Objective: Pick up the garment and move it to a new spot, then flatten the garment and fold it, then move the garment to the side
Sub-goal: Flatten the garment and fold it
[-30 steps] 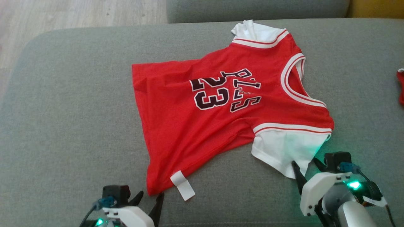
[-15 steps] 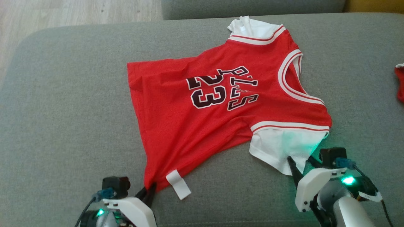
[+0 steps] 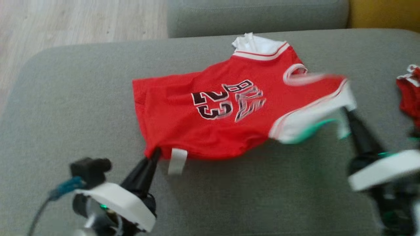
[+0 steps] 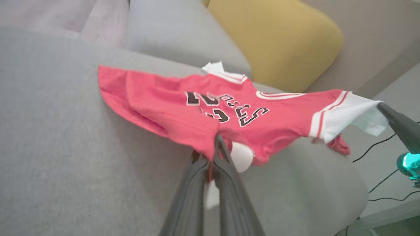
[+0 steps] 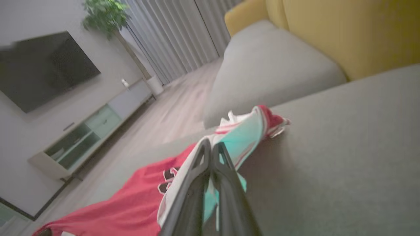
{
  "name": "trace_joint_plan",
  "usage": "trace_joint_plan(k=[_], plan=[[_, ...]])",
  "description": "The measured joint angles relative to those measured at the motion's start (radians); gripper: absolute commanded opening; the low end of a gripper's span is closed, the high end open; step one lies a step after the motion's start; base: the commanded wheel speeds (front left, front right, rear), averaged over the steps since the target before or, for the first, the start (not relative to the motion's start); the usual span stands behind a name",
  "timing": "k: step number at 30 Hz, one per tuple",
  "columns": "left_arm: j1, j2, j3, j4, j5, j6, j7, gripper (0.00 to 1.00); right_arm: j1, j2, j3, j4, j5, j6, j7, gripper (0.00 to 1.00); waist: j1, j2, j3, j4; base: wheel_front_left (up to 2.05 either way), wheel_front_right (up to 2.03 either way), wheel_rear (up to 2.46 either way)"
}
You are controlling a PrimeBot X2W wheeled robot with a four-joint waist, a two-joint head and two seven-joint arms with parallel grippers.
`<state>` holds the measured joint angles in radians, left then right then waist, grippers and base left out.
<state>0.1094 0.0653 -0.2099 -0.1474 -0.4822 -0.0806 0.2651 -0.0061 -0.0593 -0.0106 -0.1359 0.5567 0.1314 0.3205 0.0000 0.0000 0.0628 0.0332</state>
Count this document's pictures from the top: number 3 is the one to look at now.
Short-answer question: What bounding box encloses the yellow cushion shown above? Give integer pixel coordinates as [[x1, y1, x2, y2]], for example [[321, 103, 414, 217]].
[[348, 0, 420, 33]]

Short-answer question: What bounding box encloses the grey fabric sofa seat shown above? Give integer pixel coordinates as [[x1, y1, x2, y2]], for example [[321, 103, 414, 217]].
[[0, 29, 420, 236]]

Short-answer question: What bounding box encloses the red basketball jersey white trim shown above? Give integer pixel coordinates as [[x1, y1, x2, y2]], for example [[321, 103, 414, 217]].
[[132, 32, 357, 176]]

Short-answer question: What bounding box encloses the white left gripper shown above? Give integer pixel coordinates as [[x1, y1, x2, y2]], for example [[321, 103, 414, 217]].
[[74, 149, 162, 233]]

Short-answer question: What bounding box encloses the red basketball shorts white waistband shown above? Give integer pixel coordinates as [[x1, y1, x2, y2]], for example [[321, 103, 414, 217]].
[[396, 65, 420, 127]]

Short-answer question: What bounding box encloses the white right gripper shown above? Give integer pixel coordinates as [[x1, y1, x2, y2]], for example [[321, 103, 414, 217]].
[[343, 109, 420, 192]]

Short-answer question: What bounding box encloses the left camera cable blue plug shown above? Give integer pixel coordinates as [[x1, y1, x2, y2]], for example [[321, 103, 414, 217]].
[[28, 176, 85, 236]]

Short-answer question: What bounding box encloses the grey sofa back cushion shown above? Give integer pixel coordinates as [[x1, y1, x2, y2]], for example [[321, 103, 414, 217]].
[[167, 0, 349, 38]]

